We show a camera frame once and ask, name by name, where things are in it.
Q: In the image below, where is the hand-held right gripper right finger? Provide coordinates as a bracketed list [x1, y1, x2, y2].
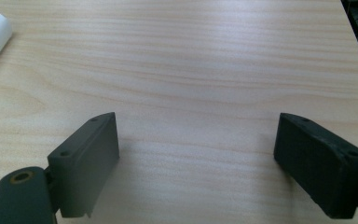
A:
[273, 112, 358, 219]

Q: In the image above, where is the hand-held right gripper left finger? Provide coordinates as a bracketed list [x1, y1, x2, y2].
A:
[47, 111, 120, 218]

